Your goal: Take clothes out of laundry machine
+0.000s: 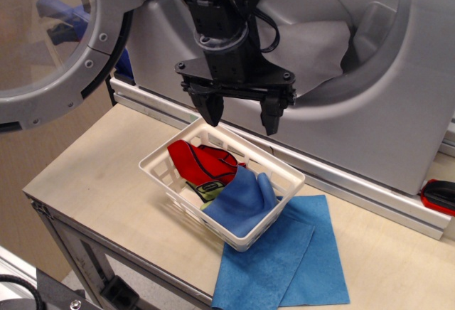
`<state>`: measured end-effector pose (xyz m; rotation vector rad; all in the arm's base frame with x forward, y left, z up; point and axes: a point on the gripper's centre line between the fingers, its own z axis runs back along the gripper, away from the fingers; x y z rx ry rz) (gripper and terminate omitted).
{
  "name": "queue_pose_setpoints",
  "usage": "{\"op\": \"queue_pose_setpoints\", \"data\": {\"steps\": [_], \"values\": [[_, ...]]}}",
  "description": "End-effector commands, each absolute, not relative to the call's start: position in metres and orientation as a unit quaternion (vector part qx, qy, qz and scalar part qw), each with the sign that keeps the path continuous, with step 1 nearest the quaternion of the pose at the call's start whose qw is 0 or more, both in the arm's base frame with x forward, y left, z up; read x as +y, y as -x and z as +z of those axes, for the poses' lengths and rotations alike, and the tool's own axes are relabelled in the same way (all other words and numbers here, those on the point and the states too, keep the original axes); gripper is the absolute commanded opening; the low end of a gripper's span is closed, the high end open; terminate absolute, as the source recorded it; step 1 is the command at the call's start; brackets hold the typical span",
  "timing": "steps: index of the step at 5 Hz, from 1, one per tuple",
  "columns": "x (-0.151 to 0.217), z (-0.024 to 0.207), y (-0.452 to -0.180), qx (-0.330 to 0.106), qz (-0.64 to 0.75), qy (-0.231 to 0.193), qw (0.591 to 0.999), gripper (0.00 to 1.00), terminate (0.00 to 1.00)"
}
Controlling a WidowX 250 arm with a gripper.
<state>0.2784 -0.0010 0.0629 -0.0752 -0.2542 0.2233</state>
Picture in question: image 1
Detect white plastic basket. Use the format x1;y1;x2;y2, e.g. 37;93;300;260
139;119;305;252

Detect blue object behind door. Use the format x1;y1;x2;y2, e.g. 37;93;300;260
36;0;134;80

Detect yellow-green garment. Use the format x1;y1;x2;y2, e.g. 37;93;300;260
186;181;225;210

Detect metal table frame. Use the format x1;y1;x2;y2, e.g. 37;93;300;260
26;193;211;309

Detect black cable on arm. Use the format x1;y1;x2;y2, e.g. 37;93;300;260
252;5;282;54

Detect grey round machine door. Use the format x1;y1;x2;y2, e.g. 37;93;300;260
1;0;147;133

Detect black cable bottom left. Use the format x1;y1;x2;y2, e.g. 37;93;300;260
0;273;48;310

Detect blue cloth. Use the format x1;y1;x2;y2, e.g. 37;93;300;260
204;167;350;309

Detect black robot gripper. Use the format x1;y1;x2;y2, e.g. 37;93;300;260
175;24;296;136

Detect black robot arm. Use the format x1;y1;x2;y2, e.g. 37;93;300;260
176;0;296;135

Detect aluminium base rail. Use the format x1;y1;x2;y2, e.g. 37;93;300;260
109;77;454;240

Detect red garment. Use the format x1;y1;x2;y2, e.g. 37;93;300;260
167;139;246;186

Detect red and black tool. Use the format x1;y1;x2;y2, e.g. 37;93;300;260
420;179;454;217

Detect grey cloth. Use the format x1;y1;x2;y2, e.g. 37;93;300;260
259;0;351;96

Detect grey toy washing machine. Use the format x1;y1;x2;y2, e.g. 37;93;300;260
127;0;454;194

